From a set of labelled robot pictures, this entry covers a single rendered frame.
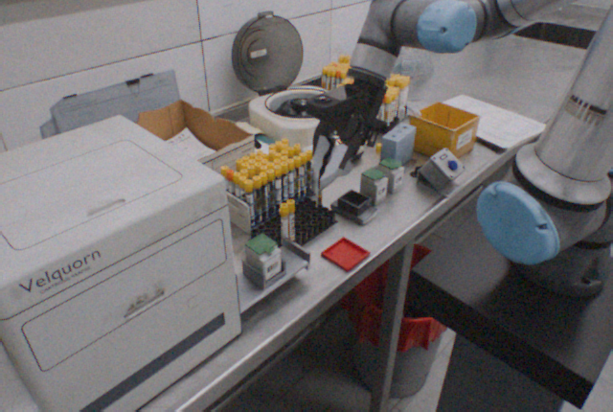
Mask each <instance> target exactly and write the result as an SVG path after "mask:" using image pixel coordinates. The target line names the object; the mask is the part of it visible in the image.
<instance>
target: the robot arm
mask: <svg viewBox="0 0 613 412"><path fill-rule="evenodd" d="M575 1H578V0H372V1H371V3H370V6H369V10H368V14H367V16H366V19H365V22H364V24H363V27H362V30H361V32H360V35H359V38H358V40H357V42H356V45H355V48H354V50H353V53H352V58H351V61H350V64H349V65H350V67H351V68H349V69H348V72H347V74H346V76H347V77H349V78H351V79H353V83H352V84H351V83H346V84H343V85H341V86H337V87H335V88H332V89H330V90H328V92H325V93H323V94H320V95H318V96H315V97H313V98H310V99H307V100H306V114H307V115H311V116H313V117H315V118H316V119H318V120H320V121H319V124H318V126H317V127H316V129H315V132H314V136H313V153H312V156H313V169H314V176H315V182H316V187H317V188H318V189H320V190H324V189H325V188H326V187H328V186H329V185H330V184H331V183H332V182H333V180H334V179H335V178H336V177H340V176H344V175H347V174H349V173H350V172H351V170H352V163H351V161H350V160H352V159H353V158H354V156H355V155H356V154H357V152H358V150H359V148H360V146H362V147H363V146H364V145H365V142H366V140H368V141H367V144H366V146H368V147H372V148H373V147H374V146H375V142H376V140H377V137H378V135H379V132H380V130H381V128H382V126H383V123H384V122H383V120H381V119H378V118H377V115H378V112H379V109H380V107H381V105H382V103H383V100H384V98H385V95H386V93H387V90H388V87H389V86H387V85H386V83H387V81H386V80H389V79H390V77H391V75H392V72H393V70H394V67H395V65H396V62H397V58H398V55H399V53H400V49H401V47H402V46H405V47H412V48H415V49H418V50H423V51H429V52H431V53H435V54H457V53H460V52H461V51H462V50H463V49H464V48H465V47H466V46H468V45H469V44H471V43H475V42H480V41H485V40H495V39H501V38H504V37H506V36H508V35H511V34H514V33H516V32H517V31H518V30H519V29H520V28H521V26H523V25H526V24H528V23H530V22H532V21H535V20H536V19H538V18H540V17H542V16H545V15H547V14H549V13H551V12H553V11H556V10H557V9H560V8H562V7H564V6H567V5H569V4H571V3H573V2H575ZM372 127H374V129H373V131H372V134H371V135H368V134H370V132H371V129H372ZM377 127H379V129H378V132H377V134H376V136H375V140H374V141H371V140H372V138H373V135H374V133H375V129H376V128H377ZM333 136H337V137H340V140H341V142H343V143H344V144H341V145H335V138H333ZM477 217H478V221H479V223H480V225H481V226H482V231H483V233H484V235H485V236H486V238H487V239H488V241H489V242H490V244H491V245H492V246H493V247H494V249H495V250H496V251H497V252H498V253H500V254H501V255H502V256H504V257H505V258H507V259H508V260H510V261H512V263H513V265H514V266H515V267H516V269H517V270H518V271H519V272H520V273H521V274H522V275H523V276H525V277H527V278H528V279H529V280H531V281H532V282H534V283H535V284H537V285H539V286H541V287H543V288H545V289H548V290H550V291H552V292H555V293H556V294H557V293H558V295H562V296H567V297H574V296H577V298H579V297H580V296H588V295H592V294H595V293H597V292H599V291H600V290H601V289H602V287H603V285H604V284H605V282H606V280H607V279H608V276H609V272H610V261H611V247H612V243H613V2H612V4H611V6H610V8H609V10H608V11H607V13H606V15H605V17H604V19H603V21H602V23H601V24H600V26H599V28H598V30H597V31H596V33H595V35H594V37H593V39H592V41H591V42H590V44H589V46H588V48H587V50H586V51H585V54H584V56H583V58H582V60H581V62H580V63H579V66H578V68H577V70H576V72H575V73H574V75H573V77H572V78H571V80H570V82H569V83H568V85H567V87H566V89H565V91H564V92H563V94H562V96H561V98H560V100H559V103H558V104H557V106H556V109H555V111H554V113H553V114H552V116H551V118H550V120H549V122H548V124H547V125H546V126H545V128H544V130H543V132H542V134H541V135H540V137H539V139H538V141H537V142H534V143H531V144H530V145H527V146H525V147H523V148H522V149H521V150H520V151H519V152H518V153H516V155H515V157H514V159H513V161H512V162H511V165H510V167H509V169H508V171H507V173H506V175H505V176H504V178H503V179H502V181H501V182H496V183H493V184H491V185H489V186H488V187H487V188H486V189H485V190H484V191H483V192H482V193H481V195H480V197H479V199H478V203H477Z"/></svg>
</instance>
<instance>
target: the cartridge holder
mask: <svg viewBox="0 0 613 412"><path fill-rule="evenodd" d="M330 208H331V209H333V210H335V212H337V213H340V214H342V215H344V216H346V217H349V218H351V219H352V220H354V221H356V222H358V223H360V224H362V225H363V224H365V223H366V222H367V221H369V220H371V219H372V218H373V217H375V216H376V215H377V214H378V209H377V208H376V207H374V206H372V198H371V197H368V196H365V195H363V194H361V193H359V192H356V191H354V190H349V191H348V192H346V193H345V194H343V195H341V196H340V197H337V199H336V200H334V201H333V202H332V203H331V204H330Z"/></svg>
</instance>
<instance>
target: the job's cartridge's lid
mask: <svg viewBox="0 0 613 412"><path fill-rule="evenodd" d="M244 245H245V246H246V247H247V248H249V249H250V250H253V251H254V252H255V253H257V254H258V255H262V254H263V253H265V252H266V253H267V254H269V253H271V252H272V251H274V250H275V248H274V246H276V245H277V243H276V242H274V241H273V240H272V239H270V238H269V237H267V236H266V235H265V234H264V233H261V234H259V235H258V236H256V237H254V238H253V239H251V240H249V241H248V242H247V243H245V244H244Z"/></svg>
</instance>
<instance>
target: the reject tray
mask: <svg viewBox="0 0 613 412"><path fill-rule="evenodd" d="M370 255H371V252H370V251H367V250H366V249H364V248H362V247H361V246H359V245H357V244H355V243H354V242H352V241H351V240H349V239H348V238H346V237H342V238H341V239H340V240H337V242H335V243H334V244H332V245H331V246H330V247H328V248H327V249H325V250H324V251H322V252H321V256H323V257H324V258H326V259H327V260H329V261H331V262H332V263H334V264H336V265H337V266H340V267H342V268H343V269H345V270H346V272H348V273H349V272H350V270H351V269H352V268H354V267H355V266H356V265H358V264H359V263H360V262H362V261H363V260H364V259H366V258H367V257H368V256H370Z"/></svg>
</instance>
